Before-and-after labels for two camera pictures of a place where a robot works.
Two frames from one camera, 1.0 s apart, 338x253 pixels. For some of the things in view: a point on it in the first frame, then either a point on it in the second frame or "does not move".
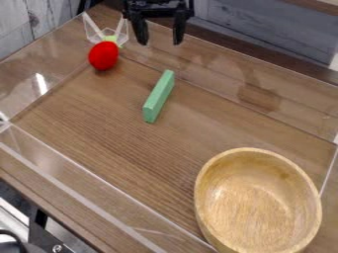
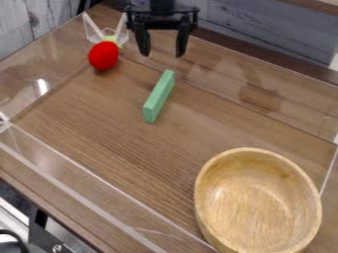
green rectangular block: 160,96 does not move
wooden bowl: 257,204 does not move
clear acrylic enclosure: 126,114 does not move
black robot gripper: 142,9 to 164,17
